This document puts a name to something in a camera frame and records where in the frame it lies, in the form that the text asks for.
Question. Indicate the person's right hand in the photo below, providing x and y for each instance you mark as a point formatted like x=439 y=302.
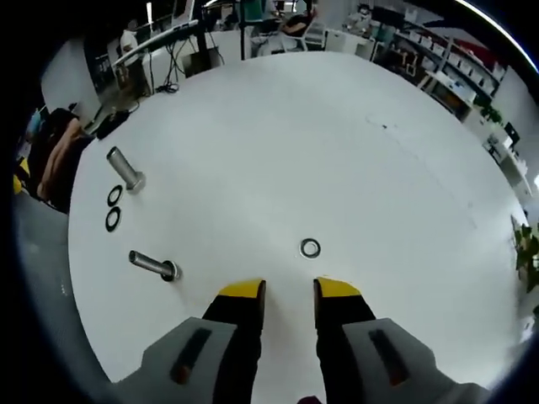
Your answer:
x=311 y=400

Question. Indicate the large silver threaded stud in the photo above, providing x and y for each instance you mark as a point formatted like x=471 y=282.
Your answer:
x=124 y=168

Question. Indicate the small green potted plant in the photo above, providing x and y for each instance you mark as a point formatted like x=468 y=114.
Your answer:
x=492 y=113

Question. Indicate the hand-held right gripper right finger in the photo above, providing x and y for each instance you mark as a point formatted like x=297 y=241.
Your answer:
x=358 y=349

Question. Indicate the storage shelf with white bins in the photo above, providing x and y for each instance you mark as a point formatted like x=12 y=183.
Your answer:
x=455 y=59

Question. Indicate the large green potted plant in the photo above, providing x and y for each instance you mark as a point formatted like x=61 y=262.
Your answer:
x=526 y=248

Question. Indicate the grey desk with black legs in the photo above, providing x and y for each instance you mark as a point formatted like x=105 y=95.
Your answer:
x=156 y=40

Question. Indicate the black computer mouse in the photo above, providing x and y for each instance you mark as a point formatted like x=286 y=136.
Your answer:
x=111 y=125

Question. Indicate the small silver threaded stud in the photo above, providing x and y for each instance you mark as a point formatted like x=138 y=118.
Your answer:
x=149 y=263

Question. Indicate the large black washer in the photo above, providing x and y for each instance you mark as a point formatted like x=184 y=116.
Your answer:
x=107 y=219
x=109 y=197

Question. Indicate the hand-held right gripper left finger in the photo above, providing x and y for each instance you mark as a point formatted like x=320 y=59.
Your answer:
x=227 y=349

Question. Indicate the small silver washer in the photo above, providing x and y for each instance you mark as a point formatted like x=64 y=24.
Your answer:
x=303 y=248

